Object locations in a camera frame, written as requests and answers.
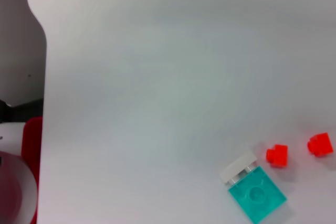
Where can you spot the white toy brick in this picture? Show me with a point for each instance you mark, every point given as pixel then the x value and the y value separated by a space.
pixel 236 167

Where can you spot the small red toy brick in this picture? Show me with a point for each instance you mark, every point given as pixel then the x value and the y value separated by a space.
pixel 320 144
pixel 277 155

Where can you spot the teal square toy brick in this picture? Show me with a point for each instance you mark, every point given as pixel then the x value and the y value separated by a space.
pixel 256 197

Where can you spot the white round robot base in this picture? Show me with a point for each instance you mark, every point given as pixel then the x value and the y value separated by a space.
pixel 15 190

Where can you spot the red plastic panel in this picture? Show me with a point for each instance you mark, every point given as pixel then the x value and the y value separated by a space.
pixel 32 142

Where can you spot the black rounded object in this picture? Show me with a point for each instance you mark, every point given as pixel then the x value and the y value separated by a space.
pixel 4 111

